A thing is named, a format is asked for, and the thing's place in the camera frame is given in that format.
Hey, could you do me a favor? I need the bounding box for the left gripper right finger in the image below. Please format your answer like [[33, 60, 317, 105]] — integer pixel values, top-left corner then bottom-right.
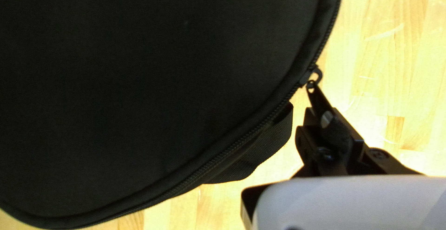
[[331, 107, 424, 175]]

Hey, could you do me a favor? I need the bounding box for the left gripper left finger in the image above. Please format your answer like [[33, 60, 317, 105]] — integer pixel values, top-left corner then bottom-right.
[[291, 107, 349, 179]]

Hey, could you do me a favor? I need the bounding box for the black backpack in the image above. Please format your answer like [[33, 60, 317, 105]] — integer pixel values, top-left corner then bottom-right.
[[0, 0, 344, 230]]

